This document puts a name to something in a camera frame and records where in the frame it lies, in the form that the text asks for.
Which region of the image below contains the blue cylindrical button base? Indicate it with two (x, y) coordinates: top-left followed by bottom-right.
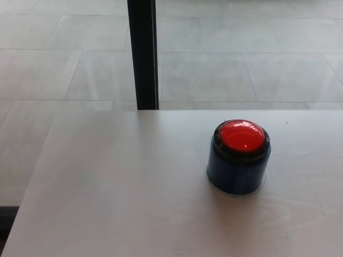
(205, 134), (272, 198)

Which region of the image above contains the red dome push button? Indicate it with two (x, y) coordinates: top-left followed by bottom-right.
(214, 119), (271, 164)

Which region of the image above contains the black vertical window frame post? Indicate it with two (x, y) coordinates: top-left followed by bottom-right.
(126, 0), (160, 111)

